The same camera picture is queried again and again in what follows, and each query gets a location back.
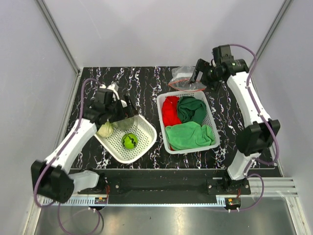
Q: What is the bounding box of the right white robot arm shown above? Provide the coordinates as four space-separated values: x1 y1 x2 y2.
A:
189 44 281 194

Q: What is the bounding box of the empty white perforated basket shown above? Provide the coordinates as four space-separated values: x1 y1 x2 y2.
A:
95 115 157 164

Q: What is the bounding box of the red cloth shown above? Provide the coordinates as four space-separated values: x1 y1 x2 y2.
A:
161 96 181 127

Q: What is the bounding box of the white basket with cloths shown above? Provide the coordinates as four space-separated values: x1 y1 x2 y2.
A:
157 91 220 154

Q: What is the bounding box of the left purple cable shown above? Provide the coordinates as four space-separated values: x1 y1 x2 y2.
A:
33 78 105 233

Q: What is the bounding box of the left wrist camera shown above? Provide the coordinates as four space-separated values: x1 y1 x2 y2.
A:
100 84 120 100

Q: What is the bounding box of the green fake cabbage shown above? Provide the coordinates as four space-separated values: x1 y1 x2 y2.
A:
96 121 114 138

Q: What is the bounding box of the light green towel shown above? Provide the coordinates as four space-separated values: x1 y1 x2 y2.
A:
165 121 216 151

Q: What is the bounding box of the dark green cloth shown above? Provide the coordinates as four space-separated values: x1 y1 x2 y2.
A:
177 96 207 125

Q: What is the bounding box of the green fake watermelon ball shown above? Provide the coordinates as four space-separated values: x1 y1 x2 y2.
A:
122 133 138 149

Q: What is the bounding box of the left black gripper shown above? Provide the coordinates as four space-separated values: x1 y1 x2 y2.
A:
106 94 138 123

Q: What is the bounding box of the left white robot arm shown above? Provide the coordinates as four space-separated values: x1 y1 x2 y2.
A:
31 84 138 203

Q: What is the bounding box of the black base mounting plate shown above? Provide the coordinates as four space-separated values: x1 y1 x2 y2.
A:
79 177 251 195

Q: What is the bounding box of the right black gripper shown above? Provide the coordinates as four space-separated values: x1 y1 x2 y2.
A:
187 59 222 94

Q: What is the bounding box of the white slotted cable duct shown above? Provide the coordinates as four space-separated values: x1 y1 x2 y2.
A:
64 197 108 206

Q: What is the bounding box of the clear zip top bag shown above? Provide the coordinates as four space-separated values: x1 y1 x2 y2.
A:
168 66 206 92

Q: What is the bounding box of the netted green fake melon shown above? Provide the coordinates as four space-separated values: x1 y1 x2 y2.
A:
114 117 136 131

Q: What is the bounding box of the purple cable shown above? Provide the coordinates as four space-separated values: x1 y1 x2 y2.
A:
229 44 280 212
33 78 105 233

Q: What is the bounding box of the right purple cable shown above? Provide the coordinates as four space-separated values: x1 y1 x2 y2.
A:
229 44 280 212

